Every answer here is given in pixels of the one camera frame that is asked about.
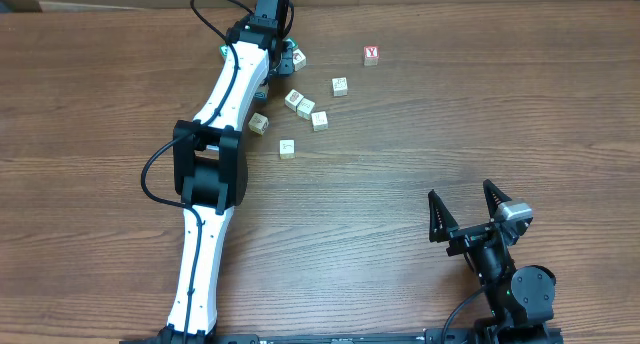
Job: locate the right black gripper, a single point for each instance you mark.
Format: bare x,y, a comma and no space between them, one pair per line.
467,237

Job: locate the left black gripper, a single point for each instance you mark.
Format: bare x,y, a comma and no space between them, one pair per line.
286,61

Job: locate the small wooden picture block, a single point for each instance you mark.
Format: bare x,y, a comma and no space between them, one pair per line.
287,149

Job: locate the wooden block blue side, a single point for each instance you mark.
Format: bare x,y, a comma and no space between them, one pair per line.
261,93

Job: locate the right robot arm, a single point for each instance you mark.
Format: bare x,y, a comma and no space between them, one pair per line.
520,299

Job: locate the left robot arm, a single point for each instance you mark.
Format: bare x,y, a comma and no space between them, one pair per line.
210,167

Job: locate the wooden block brown picture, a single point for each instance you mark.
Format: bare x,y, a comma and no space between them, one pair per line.
299,59

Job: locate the green number four block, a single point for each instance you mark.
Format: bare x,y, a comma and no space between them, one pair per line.
294,44

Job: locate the wooden block red picture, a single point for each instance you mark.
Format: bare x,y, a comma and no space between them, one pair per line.
293,99

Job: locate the wooden block text top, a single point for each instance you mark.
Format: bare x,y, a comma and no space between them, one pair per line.
305,108

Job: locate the plain wooden block right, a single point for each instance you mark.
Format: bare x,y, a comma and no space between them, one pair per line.
339,86

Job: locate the green letter wooden block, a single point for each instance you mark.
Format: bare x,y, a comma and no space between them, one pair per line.
223,51

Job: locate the red letter Y block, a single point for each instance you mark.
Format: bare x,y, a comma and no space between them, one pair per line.
371,55

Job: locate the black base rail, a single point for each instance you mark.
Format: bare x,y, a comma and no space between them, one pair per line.
428,336

